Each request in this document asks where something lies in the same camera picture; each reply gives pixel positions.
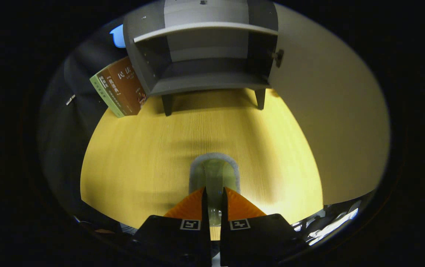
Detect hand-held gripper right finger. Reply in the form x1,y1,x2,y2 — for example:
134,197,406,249
220,187,302,267

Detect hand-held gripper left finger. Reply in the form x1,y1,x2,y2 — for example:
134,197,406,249
133,187,212,267

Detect beige cabinet door black handle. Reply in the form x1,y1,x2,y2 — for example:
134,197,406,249
268,3,391,205

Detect brown book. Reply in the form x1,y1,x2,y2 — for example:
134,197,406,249
107,56,148,116

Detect black backdrop cloth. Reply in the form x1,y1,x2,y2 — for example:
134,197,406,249
36,24,135,230

